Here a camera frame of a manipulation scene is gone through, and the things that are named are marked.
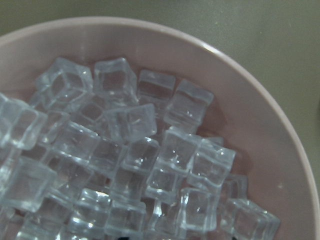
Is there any pink bowl of ice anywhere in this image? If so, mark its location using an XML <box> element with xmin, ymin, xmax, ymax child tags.
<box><xmin>0</xmin><ymin>16</ymin><xmax>320</xmax><ymax>240</ymax></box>

